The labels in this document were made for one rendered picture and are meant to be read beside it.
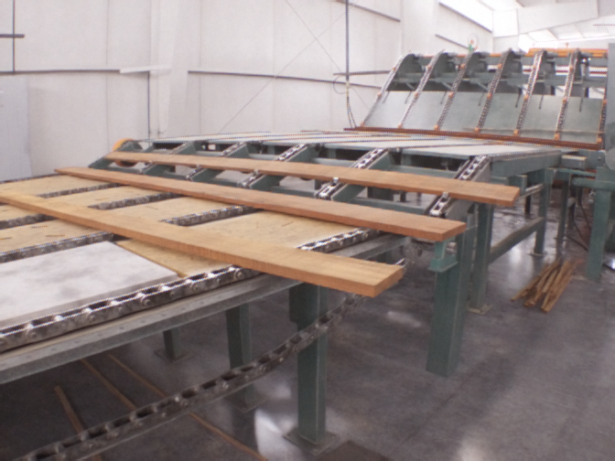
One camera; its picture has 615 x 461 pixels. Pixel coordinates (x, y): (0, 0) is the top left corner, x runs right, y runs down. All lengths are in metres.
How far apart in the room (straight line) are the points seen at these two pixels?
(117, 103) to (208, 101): 1.81
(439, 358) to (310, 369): 0.84
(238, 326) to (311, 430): 0.52
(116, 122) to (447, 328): 6.31
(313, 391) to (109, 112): 6.41
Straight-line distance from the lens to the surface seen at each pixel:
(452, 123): 7.01
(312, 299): 1.55
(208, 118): 8.48
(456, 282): 2.14
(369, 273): 1.03
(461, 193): 2.02
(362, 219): 1.57
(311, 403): 1.76
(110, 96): 7.59
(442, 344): 2.28
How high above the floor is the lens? 1.21
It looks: 14 degrees down
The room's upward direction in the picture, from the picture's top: straight up
